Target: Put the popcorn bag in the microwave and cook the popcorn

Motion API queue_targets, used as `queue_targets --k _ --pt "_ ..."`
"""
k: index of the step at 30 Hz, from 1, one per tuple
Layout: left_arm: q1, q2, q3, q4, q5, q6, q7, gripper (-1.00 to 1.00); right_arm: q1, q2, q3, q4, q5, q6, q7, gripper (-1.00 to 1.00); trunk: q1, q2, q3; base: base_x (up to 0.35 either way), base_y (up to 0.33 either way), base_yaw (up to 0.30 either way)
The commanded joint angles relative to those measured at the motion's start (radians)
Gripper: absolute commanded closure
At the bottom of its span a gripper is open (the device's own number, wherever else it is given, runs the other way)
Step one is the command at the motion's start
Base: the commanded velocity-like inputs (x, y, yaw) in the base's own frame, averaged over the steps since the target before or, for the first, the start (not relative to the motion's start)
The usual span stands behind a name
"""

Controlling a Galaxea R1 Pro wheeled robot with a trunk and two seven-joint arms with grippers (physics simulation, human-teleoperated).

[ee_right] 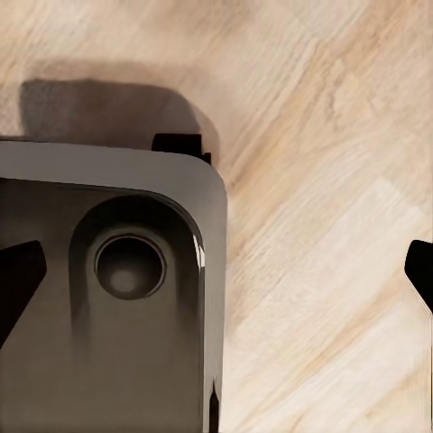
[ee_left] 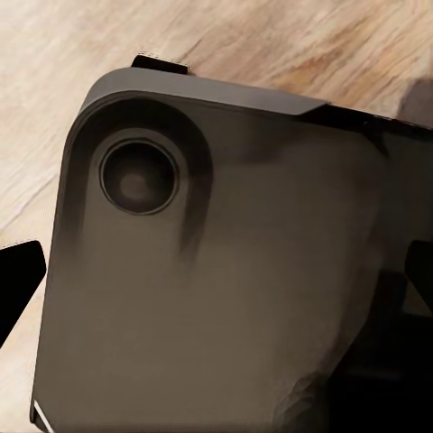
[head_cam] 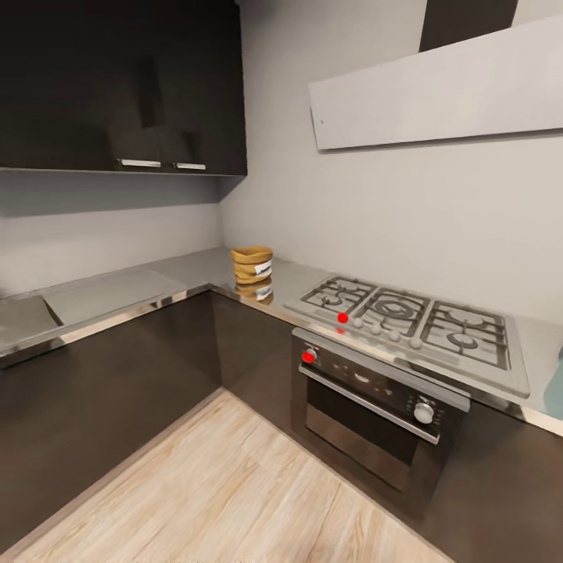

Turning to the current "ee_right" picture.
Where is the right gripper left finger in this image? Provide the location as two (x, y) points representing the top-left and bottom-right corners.
(0, 240), (47, 347)

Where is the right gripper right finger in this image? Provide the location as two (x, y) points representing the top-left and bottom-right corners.
(404, 239), (433, 312)

